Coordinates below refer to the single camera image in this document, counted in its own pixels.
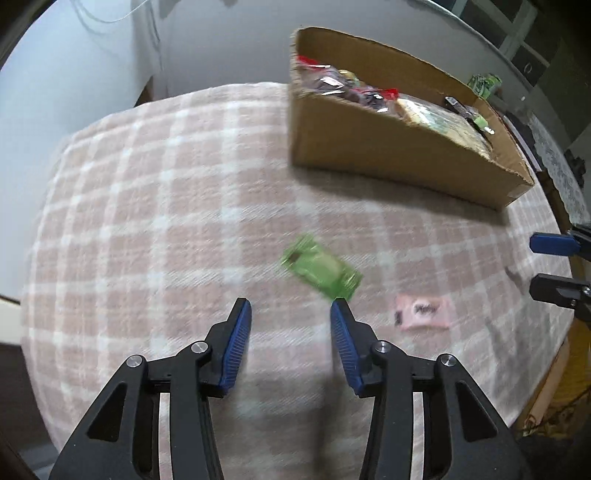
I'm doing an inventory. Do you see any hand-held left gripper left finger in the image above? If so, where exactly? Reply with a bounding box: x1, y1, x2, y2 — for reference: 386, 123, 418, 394
48, 298, 253, 480

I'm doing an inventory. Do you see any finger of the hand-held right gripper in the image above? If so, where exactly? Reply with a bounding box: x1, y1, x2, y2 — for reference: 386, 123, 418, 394
529, 224, 591, 259
529, 273, 591, 324

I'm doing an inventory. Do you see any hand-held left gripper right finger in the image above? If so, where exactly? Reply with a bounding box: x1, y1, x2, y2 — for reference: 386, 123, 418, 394
331, 298, 532, 480

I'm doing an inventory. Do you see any light green candy packet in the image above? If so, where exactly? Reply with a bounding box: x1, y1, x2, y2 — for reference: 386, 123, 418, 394
281, 233, 364, 304

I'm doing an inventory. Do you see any cardboard box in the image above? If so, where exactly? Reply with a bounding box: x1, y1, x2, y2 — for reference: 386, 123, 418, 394
288, 27, 536, 210

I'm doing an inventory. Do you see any dark red candy packet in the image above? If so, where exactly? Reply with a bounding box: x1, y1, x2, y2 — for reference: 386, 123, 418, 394
295, 55, 345, 90

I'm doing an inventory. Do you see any white lace cloth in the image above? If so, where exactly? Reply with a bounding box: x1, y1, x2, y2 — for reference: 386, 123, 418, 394
526, 115, 588, 227

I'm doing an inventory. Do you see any round wooden table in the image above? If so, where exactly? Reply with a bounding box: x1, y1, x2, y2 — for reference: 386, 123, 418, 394
512, 254, 591, 432

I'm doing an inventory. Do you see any pink candy packet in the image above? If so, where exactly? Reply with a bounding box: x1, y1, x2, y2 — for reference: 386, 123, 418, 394
394, 294, 452, 331

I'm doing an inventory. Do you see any pink plaid blanket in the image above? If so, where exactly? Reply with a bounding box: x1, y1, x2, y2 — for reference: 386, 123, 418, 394
21, 83, 574, 462

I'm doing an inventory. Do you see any clear biscuit pack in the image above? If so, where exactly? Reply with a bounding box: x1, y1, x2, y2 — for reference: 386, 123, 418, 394
394, 95, 494, 155

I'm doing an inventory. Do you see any black candy packet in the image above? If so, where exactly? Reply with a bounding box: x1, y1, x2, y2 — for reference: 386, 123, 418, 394
444, 96, 476, 116

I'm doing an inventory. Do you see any green snack bag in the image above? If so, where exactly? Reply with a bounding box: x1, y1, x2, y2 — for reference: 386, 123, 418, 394
467, 74, 502, 100

